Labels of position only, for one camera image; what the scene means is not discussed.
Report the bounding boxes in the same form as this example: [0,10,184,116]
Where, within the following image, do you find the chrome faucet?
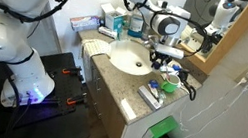
[141,33,162,50]

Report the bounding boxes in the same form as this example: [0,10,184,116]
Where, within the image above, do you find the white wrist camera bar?
[154,43,186,61]

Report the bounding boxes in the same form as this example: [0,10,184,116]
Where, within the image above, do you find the green box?
[140,111,181,138]

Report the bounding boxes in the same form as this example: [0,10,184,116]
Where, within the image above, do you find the tissue box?
[68,11,103,37]

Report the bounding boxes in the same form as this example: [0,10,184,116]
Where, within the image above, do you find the white oval sink basin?
[105,36,158,79]

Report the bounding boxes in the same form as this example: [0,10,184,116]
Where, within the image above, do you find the green mug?
[160,73,184,96]

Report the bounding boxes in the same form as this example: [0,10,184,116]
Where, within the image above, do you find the white power cable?
[169,60,248,138]

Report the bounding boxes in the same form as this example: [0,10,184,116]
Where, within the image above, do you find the open white cardboard box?
[96,1,129,34]

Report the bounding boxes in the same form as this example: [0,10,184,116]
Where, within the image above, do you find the small white flat box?
[97,24,120,40]

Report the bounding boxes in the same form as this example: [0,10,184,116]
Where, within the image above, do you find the toothbrush in mug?
[162,67,175,82]

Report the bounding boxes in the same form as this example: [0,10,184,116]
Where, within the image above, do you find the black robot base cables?
[0,72,36,138]

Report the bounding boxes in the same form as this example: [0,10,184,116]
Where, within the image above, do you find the black robot cart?
[0,40,103,138]

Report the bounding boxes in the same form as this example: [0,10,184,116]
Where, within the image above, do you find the small white tube red print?
[148,85,164,100]

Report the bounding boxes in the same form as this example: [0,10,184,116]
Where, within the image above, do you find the blue dental floss case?
[147,78,160,89]

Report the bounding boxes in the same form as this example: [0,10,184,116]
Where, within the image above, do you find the white cream tube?
[159,64,175,75]

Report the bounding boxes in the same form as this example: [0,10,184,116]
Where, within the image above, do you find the blue mouthwash bottle black cap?
[126,8,149,40]

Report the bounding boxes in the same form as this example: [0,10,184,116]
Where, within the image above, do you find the wooden vanity cabinet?
[76,52,196,138]

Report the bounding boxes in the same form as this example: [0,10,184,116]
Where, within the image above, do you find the orange black clamp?
[65,91,88,109]
[61,64,84,78]

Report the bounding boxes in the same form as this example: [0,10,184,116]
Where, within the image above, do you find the black corded appliance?
[173,68,202,102]

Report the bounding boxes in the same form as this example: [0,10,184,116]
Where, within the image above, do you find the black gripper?
[148,49,175,72]

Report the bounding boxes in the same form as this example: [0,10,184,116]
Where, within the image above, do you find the wood framed wall mirror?
[124,0,248,83]

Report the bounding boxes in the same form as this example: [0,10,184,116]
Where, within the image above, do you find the white folded towel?
[77,36,113,77]

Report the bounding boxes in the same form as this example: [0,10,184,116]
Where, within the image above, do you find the long grey white toothpaste box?
[134,84,165,113]

